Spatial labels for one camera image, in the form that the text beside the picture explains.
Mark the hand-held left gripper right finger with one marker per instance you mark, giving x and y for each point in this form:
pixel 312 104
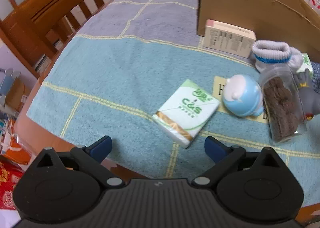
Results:
pixel 215 149

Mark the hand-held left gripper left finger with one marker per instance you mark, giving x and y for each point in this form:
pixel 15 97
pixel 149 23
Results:
pixel 101 146

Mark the green white tissue pack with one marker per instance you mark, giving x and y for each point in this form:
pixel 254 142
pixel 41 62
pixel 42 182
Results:
pixel 186 112
pixel 307 62

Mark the round light blue toy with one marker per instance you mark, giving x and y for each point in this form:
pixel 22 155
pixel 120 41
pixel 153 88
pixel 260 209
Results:
pixel 242 99

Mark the yellow card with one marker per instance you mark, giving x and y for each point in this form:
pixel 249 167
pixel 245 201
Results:
pixel 218 90

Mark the clear jar brown contents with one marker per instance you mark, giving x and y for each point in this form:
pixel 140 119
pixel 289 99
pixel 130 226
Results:
pixel 281 107

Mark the grey rubber toy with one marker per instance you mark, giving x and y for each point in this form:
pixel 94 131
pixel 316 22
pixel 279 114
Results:
pixel 308 95

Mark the long white pink carton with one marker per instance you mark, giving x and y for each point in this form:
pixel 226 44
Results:
pixel 228 40

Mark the white sock blue stripe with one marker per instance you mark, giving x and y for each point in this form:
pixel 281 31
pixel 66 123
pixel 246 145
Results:
pixel 272 54

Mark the blue knit sock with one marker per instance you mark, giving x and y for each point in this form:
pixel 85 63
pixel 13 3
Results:
pixel 316 72

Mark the blue checked towel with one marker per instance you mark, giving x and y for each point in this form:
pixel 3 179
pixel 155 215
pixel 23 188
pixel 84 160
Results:
pixel 120 75

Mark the orange bag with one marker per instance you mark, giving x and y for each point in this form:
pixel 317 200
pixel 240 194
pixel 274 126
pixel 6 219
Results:
pixel 15 151

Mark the small cardboard box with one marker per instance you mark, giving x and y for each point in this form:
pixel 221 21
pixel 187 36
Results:
pixel 17 94

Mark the red bag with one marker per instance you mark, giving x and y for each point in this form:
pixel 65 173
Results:
pixel 10 185

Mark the wooden chair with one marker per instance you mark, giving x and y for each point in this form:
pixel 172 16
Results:
pixel 50 17

